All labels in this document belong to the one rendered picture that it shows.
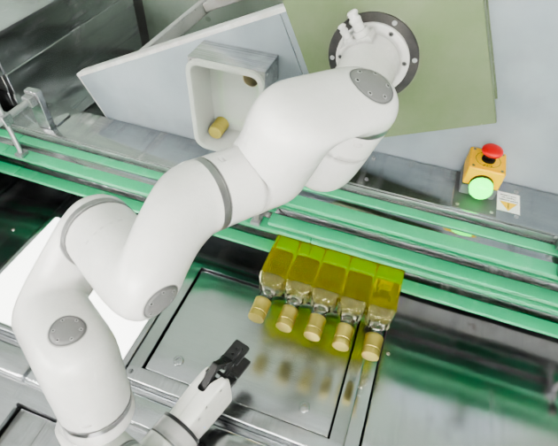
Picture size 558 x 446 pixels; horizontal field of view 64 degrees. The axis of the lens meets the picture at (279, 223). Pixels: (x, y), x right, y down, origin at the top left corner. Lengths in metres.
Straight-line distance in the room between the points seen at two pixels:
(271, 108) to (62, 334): 0.31
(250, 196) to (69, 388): 0.27
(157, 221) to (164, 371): 0.63
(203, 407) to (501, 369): 0.68
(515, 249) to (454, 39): 0.41
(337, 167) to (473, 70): 0.34
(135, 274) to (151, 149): 0.80
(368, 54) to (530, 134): 0.40
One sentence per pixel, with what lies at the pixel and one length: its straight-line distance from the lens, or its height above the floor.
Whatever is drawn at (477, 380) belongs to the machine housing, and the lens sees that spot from 1.13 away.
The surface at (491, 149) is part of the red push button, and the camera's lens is 0.97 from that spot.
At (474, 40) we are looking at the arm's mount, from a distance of 0.81.
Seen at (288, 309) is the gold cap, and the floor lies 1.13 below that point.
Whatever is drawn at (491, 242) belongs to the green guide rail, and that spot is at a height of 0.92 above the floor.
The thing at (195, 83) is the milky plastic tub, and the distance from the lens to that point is 1.02.
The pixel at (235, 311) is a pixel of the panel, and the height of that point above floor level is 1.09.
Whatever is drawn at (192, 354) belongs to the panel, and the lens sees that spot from 1.03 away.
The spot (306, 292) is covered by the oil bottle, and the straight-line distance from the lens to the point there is 0.92.
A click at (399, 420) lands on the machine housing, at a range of 1.04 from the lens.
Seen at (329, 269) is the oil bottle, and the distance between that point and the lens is 0.95.
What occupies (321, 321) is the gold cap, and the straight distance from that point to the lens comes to 0.90.
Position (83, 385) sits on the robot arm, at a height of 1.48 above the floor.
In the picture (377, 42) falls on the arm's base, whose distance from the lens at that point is 0.79.
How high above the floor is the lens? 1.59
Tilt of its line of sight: 40 degrees down
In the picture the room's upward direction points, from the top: 154 degrees counter-clockwise
